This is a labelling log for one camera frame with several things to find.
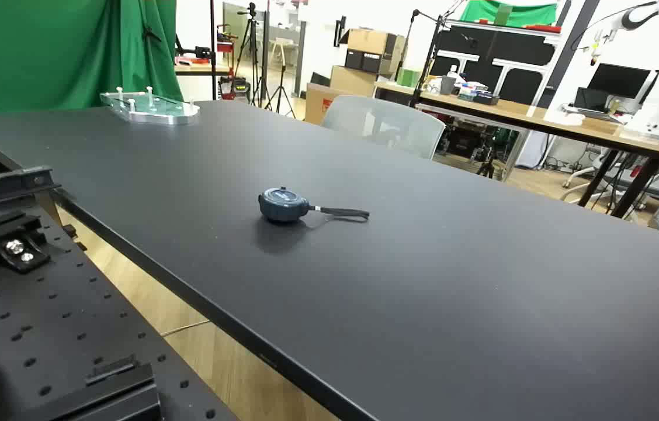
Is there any blue Bosch tape measure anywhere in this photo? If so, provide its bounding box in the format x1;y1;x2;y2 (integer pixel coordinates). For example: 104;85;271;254
257;185;371;227

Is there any black perforated breadboard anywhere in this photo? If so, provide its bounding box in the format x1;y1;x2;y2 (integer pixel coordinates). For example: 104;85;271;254
0;209;239;421

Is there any clear acrylic plate with bolts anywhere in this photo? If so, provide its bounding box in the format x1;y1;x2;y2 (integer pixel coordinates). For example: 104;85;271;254
97;85;200;128

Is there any green cloth banner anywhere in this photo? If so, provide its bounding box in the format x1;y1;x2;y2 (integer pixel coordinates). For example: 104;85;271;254
458;0;565;31

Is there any black lamp stand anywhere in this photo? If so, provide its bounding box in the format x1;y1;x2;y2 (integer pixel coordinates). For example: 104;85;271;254
409;6;450;107

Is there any black computer monitor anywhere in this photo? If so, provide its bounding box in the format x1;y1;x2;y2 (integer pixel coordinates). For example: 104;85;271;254
575;60;654;113

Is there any plain brown cardboard box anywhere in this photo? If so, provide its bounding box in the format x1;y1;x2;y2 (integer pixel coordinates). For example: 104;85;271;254
328;65;383;101

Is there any grey plastic chair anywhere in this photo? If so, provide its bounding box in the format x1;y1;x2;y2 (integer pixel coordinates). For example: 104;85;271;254
319;93;449;164

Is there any green fabric curtain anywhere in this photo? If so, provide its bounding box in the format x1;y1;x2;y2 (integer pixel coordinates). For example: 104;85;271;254
0;0;184;187

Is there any long wooden desk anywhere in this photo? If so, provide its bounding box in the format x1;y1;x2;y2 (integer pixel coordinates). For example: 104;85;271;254
373;77;659;219

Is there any brown cardboard box with black band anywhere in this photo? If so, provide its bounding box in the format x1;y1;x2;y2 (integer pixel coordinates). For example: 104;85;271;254
344;27;409;80

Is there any orange-brown cardboard box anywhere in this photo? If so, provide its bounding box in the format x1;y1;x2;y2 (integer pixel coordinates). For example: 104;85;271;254
304;82;344;126

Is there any camera tripod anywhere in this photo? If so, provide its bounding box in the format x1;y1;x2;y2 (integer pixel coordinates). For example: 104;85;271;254
260;36;302;122

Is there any black panel rack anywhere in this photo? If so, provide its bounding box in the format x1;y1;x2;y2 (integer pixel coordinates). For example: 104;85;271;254
429;20;557;106

